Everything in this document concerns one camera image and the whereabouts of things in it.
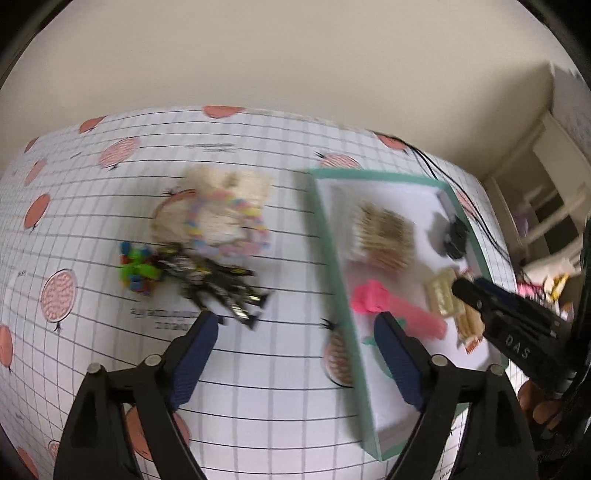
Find fruit print grid tablecloth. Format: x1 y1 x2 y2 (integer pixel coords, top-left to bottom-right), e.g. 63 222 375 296
0 104 523 480

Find cotton swab bag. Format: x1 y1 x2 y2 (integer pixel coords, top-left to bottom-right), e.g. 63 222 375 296
346 201 416 272

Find black toy car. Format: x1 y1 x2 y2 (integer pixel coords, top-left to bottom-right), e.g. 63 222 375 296
428 213 468 260

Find pink hair roller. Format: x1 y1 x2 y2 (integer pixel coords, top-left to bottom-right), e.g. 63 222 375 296
349 280 448 340

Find black cable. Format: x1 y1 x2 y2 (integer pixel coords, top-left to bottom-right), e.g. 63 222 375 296
400 142 532 296

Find packaged biscuit bar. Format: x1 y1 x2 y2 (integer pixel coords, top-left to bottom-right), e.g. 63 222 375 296
425 267 485 355

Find green hair clip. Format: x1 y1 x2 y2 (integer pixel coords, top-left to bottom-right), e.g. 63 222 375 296
362 316 407 379

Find person's right hand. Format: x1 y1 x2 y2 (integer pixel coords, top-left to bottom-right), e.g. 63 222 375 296
518 380 562 429

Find teal shallow box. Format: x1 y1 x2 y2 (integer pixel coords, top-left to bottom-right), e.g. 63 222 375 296
310 168 508 461

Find pastel beaded hair band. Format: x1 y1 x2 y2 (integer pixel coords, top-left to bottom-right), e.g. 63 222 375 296
184 189 270 258

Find colourful mini clips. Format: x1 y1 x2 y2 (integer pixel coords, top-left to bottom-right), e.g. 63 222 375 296
119 241 162 296

